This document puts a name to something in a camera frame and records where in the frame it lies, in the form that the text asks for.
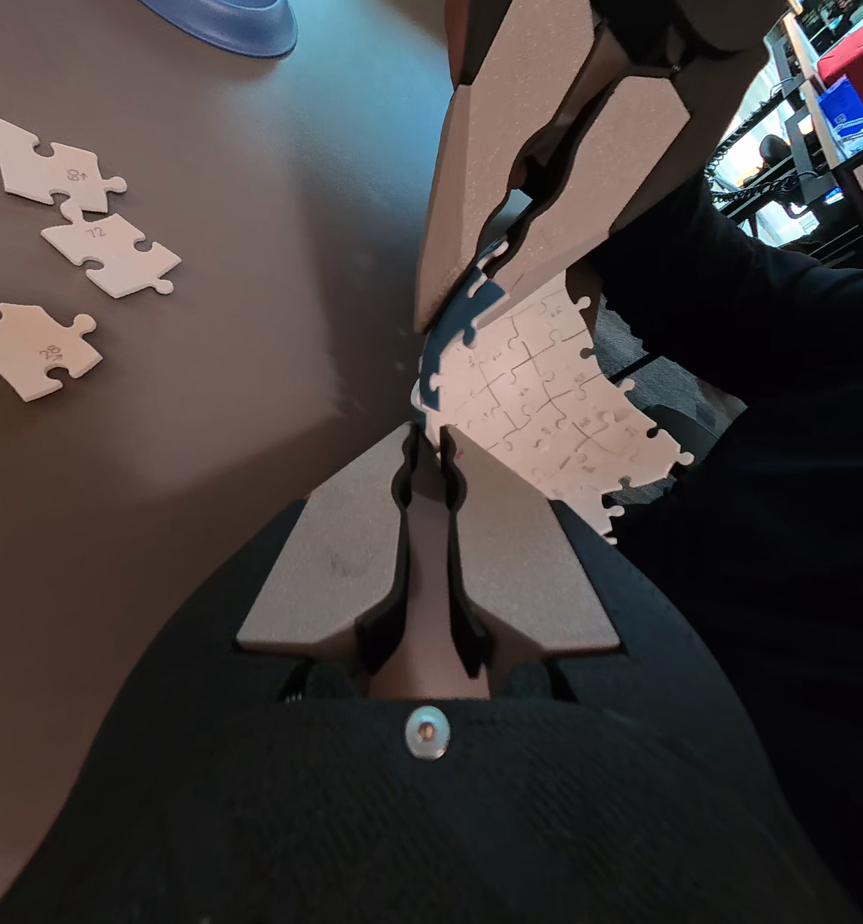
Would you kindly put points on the black metal shelf rack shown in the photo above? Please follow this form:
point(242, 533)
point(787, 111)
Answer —
point(785, 173)

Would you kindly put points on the red plastic container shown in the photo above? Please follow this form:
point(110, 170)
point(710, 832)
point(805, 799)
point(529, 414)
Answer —
point(861, 61)

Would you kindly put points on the person's right hand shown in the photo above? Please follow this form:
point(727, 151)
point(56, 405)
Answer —
point(454, 36)

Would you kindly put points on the black office chair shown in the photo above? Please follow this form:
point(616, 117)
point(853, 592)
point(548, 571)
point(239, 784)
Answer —
point(684, 429)

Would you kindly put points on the blue storage bins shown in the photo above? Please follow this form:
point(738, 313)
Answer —
point(846, 112)

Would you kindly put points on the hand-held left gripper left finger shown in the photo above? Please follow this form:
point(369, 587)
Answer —
point(323, 570)

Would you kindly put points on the partly built white puzzle ball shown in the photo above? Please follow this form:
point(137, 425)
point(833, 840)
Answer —
point(547, 404)

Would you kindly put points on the white puzzle piece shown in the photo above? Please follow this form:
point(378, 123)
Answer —
point(48, 170)
point(27, 346)
point(106, 249)

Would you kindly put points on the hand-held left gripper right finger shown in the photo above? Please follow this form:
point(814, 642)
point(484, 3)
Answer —
point(532, 570)

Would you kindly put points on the joined puzzle pieces strip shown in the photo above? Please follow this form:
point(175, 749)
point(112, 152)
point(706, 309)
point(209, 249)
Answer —
point(460, 317)

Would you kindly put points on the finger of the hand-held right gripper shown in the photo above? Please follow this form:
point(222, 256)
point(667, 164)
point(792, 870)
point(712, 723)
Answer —
point(604, 180)
point(489, 144)

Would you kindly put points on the blue plastic ball stand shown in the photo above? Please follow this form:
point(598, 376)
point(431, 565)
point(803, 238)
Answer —
point(236, 25)

